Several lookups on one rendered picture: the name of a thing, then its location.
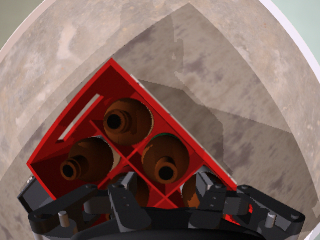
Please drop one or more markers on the red bottle crate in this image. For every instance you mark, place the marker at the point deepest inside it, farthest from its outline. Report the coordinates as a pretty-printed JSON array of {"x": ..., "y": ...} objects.
[{"x": 107, "y": 82}]

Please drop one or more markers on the brown glass bottle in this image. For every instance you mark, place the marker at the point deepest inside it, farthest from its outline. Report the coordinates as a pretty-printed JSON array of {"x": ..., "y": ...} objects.
[
  {"x": 143, "y": 188},
  {"x": 163, "y": 156},
  {"x": 136, "y": 121},
  {"x": 187, "y": 189},
  {"x": 92, "y": 156}
]

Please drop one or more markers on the grey rectangular tray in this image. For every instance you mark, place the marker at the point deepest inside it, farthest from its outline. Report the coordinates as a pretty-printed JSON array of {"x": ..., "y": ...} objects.
[{"x": 33, "y": 196}]

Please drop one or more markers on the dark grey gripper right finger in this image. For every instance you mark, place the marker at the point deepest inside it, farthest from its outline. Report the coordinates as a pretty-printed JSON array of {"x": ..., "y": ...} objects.
[{"x": 275, "y": 220}]

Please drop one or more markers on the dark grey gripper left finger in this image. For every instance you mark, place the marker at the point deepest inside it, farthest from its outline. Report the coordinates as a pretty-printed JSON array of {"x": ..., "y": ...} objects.
[{"x": 57, "y": 220}]

